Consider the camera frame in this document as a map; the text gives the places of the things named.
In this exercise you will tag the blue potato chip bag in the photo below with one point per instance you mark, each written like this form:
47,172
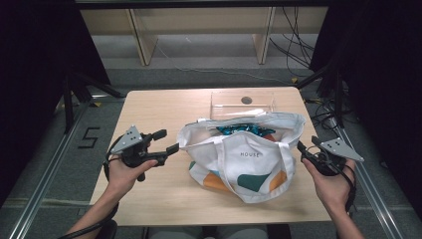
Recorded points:
239,128

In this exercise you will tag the black metal stand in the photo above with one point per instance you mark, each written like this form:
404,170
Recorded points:
68,103
337,99

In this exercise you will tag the clear acrylic tray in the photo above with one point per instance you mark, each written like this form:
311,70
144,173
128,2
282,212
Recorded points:
229,99

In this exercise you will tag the person's legs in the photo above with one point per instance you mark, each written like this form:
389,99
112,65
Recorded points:
239,234

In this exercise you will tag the person's left hand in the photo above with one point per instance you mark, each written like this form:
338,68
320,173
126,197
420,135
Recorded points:
124,179

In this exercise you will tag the aluminium floor rail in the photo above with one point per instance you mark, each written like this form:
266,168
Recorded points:
43,186
375,195

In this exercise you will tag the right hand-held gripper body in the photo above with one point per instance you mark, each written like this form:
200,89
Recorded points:
338,151

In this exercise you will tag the person's right hand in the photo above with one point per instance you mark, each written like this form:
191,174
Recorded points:
333,191

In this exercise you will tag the white canvas tote bag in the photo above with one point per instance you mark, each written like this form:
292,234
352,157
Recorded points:
245,166

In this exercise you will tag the beige wooden desk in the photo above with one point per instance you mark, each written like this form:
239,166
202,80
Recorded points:
199,20

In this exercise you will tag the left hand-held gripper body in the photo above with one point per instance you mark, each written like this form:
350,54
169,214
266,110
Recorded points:
131,156

